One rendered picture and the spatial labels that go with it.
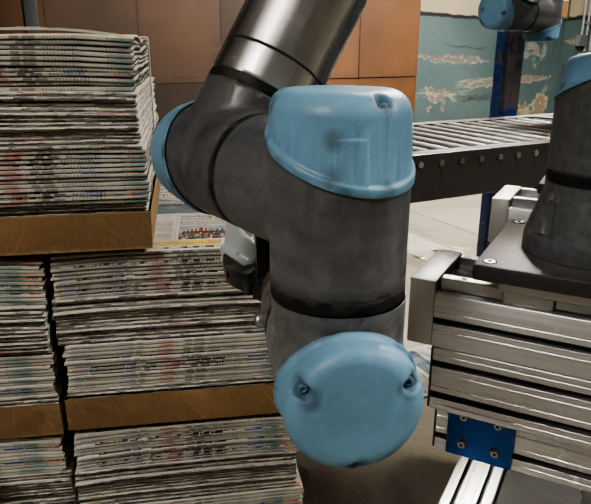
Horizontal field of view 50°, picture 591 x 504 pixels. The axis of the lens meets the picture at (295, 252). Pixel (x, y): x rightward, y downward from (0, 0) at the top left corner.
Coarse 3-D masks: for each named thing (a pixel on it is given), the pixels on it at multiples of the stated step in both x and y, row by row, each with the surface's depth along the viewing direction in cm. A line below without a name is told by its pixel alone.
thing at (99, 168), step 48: (0, 48) 62; (48, 48) 62; (96, 48) 63; (0, 96) 62; (48, 96) 63; (96, 96) 64; (144, 96) 76; (0, 144) 64; (48, 144) 65; (96, 144) 66; (144, 144) 69; (0, 192) 65; (48, 192) 66; (96, 192) 67; (144, 192) 67
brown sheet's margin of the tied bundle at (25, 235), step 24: (24, 216) 66; (48, 216) 67; (72, 216) 67; (96, 216) 68; (120, 216) 68; (144, 216) 68; (0, 240) 67; (24, 240) 67; (48, 240) 68; (72, 240) 68; (96, 240) 68; (120, 240) 69; (144, 240) 69
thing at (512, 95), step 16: (512, 32) 241; (496, 48) 249; (512, 48) 243; (496, 64) 250; (512, 64) 245; (496, 80) 251; (512, 80) 247; (496, 96) 252; (512, 96) 250; (496, 112) 253; (512, 112) 252; (496, 192) 260; (480, 224) 271; (480, 240) 272
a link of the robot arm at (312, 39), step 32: (256, 0) 41; (288, 0) 40; (320, 0) 40; (352, 0) 42; (256, 32) 40; (288, 32) 40; (320, 32) 41; (224, 64) 41; (256, 64) 40; (288, 64) 40; (320, 64) 41; (224, 96) 40; (256, 96) 40; (160, 128) 44; (192, 128) 40; (224, 128) 38; (160, 160) 43; (192, 160) 39; (192, 192) 41
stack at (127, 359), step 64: (0, 256) 70; (64, 256) 70; (128, 256) 71; (192, 256) 73; (0, 320) 70; (64, 320) 72; (128, 320) 74; (192, 320) 75; (0, 384) 73; (64, 384) 78; (128, 384) 76; (192, 384) 77; (256, 384) 78; (0, 448) 76; (64, 448) 78; (128, 448) 79; (192, 448) 80; (256, 448) 82
